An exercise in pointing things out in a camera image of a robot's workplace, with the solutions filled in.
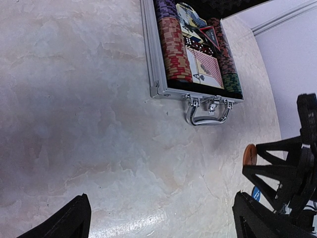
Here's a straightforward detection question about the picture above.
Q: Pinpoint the orange big blind button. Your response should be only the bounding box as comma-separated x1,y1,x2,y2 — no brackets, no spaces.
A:
243,144,258,166

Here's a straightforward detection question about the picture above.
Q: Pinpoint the right aluminium frame post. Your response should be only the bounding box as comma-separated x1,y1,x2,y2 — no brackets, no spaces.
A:
252,0,317,37

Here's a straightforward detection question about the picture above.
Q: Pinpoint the right chip row in case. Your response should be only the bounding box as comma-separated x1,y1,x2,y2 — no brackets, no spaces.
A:
207,18,237,75

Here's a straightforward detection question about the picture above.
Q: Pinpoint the left chip row in case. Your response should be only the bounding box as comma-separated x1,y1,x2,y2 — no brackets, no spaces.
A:
154,0,193,83

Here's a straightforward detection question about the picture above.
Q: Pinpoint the red playing card deck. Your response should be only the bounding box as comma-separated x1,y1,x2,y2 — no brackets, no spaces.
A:
186,47,224,89

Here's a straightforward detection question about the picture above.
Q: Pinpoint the black red triangular dealer button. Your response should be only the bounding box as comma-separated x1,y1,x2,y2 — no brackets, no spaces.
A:
199,26,220,50

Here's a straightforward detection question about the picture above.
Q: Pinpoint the green poker chip stack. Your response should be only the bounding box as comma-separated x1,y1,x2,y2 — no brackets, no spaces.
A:
222,73,242,93

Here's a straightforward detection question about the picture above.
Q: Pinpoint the red translucent die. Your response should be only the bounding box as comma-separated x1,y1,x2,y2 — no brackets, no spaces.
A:
205,47,214,56
199,45,209,53
191,41,202,50
184,37,195,47

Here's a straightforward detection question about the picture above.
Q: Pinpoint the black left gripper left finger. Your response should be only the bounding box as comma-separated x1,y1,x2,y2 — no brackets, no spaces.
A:
20,194,91,238

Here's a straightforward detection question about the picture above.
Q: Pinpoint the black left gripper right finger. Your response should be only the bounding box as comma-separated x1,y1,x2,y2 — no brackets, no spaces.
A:
232,192,315,238

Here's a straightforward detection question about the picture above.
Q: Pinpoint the blue playing card deck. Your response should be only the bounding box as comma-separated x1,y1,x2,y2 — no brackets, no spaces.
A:
176,2,207,31

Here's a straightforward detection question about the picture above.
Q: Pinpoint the blue small blind button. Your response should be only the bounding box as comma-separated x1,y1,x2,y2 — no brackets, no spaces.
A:
251,186,261,202

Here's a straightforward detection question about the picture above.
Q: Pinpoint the aluminium poker set case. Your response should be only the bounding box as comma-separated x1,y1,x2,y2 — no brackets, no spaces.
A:
141,0,261,125

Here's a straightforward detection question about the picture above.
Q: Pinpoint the chip row in case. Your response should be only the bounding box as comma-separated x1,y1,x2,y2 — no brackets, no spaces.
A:
207,18,237,75
154,0,193,83

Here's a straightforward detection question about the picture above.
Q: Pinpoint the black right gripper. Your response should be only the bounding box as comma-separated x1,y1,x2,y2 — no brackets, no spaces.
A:
242,136,317,226

